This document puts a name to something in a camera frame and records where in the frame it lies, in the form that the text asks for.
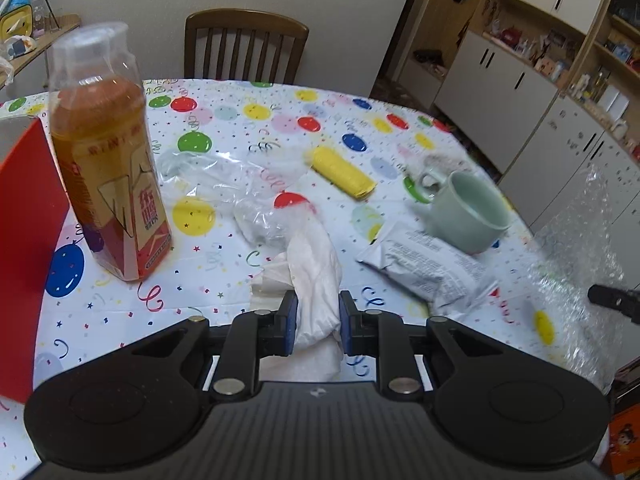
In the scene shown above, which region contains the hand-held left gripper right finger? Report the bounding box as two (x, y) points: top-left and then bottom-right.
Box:
(338, 290), (508, 405)

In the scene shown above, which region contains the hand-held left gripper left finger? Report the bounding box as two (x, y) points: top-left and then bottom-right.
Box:
(112, 290), (300, 405)

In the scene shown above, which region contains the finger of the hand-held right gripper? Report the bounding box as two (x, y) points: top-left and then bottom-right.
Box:
(588, 283), (640, 325)

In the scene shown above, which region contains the white cloth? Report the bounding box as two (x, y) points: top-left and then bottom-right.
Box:
(249, 204), (347, 383)

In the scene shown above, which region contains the clear bubble wrap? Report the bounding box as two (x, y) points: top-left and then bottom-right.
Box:
(519, 162), (629, 394)

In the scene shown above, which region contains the silver foil packet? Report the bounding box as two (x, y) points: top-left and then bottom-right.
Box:
(355, 220), (502, 319)

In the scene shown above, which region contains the yellow cloth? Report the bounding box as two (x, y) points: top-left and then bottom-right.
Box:
(305, 145), (379, 204)

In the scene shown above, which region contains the grey fuzzy cloth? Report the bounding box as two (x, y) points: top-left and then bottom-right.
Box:
(407, 152), (474, 181)

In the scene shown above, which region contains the red cardboard box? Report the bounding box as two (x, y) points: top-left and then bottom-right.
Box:
(0, 116), (71, 405)

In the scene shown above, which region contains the orange printed box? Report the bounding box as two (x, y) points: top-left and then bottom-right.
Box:
(607, 404), (640, 479)

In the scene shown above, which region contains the white cabinet with stickers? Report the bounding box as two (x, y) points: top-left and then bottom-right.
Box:
(499, 94), (640, 242)

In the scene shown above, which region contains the pale green mug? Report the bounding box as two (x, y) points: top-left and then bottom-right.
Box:
(417, 167), (512, 256)

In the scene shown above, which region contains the balloon print tablecloth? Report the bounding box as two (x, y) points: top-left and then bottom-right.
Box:
(0, 77), (617, 477)

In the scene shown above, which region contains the white lower cabinet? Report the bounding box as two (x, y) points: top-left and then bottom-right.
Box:
(432, 29), (561, 177)

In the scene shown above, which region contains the patterned doormat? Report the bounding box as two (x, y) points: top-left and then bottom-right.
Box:
(372, 77), (407, 104)

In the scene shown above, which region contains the amber tea bottle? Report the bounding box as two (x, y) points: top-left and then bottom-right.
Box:
(48, 21), (174, 284)

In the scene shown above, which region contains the open wooden shelf unit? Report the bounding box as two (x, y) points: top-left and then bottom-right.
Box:
(562, 0), (640, 156)

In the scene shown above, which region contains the brown wooden chair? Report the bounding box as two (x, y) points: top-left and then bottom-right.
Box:
(183, 8), (310, 85)

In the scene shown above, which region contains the thin black stick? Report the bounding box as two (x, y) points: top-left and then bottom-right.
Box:
(37, 0), (59, 34)

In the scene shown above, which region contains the yellow tissue box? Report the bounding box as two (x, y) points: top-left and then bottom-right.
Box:
(0, 2), (35, 44)

